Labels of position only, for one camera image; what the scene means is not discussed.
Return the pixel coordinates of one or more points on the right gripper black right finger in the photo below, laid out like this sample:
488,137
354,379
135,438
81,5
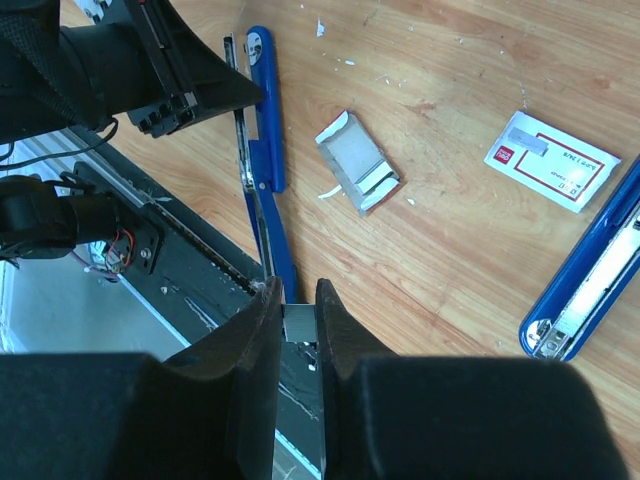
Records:
387,416

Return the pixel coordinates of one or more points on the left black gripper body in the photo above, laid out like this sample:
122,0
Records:
160,29

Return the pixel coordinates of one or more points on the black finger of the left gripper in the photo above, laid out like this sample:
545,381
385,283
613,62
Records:
218,86

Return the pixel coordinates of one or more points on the silver staple strip piece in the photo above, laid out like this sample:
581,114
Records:
299,323

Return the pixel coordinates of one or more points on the silver staple strips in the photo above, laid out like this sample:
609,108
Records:
359,165

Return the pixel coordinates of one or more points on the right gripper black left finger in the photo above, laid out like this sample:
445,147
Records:
207,412

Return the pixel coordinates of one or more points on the red staple box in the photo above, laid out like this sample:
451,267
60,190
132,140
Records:
555,164

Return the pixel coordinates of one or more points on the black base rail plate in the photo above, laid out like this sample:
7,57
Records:
199,280

